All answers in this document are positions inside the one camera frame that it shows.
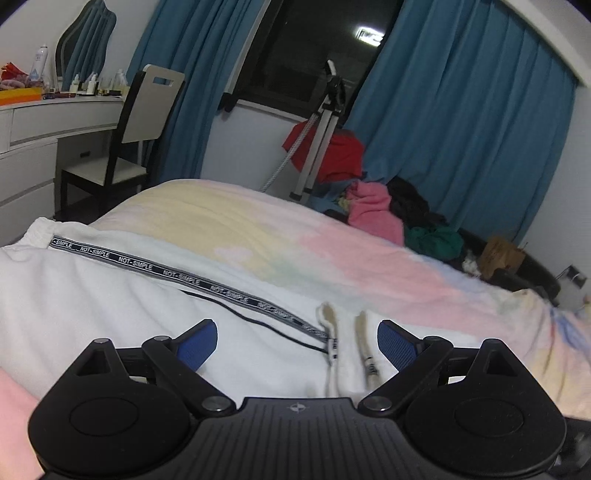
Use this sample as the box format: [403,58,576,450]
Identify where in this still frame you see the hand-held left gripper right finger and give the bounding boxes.
[358,319,520,416]

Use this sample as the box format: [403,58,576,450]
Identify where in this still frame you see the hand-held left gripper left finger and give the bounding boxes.
[74,319,236,416]

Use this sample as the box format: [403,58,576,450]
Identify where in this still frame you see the white pants with striped tape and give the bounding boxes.
[0,217,481,402]

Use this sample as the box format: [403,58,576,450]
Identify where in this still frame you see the green cloth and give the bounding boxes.
[405,224,465,261]

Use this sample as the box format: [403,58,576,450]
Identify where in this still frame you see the pastel blanket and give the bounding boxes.
[0,178,591,480]

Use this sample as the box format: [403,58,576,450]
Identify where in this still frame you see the pink cloth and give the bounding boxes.
[346,181,406,245]

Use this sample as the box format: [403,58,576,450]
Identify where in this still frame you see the black cloth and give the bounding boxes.
[387,176,446,229]

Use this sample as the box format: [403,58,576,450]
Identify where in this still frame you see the black bench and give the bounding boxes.
[457,228,561,305]

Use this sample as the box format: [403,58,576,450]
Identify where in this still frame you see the red cloth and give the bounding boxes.
[281,119,365,185]

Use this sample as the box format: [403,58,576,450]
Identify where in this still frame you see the silver tripod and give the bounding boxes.
[288,60,347,201]

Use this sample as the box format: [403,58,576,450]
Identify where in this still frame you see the white and black chair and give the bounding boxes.
[60,65,186,217]

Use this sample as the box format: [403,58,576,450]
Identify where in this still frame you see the blue curtain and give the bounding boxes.
[127,0,284,185]
[344,0,580,245]

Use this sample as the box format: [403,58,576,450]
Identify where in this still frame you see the white dressing table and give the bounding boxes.
[0,95,125,247]

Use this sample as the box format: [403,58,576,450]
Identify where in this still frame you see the orange box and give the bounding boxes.
[0,88,43,106]

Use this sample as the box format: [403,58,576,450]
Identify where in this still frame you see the dark window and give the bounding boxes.
[233,0,407,123]

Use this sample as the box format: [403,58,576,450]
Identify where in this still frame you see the white spray bottle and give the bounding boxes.
[30,45,49,89]

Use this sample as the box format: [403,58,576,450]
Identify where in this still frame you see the curved vanity mirror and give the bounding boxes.
[55,0,117,88]

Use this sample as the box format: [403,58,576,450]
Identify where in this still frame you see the white braided cord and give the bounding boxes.
[261,111,320,193]

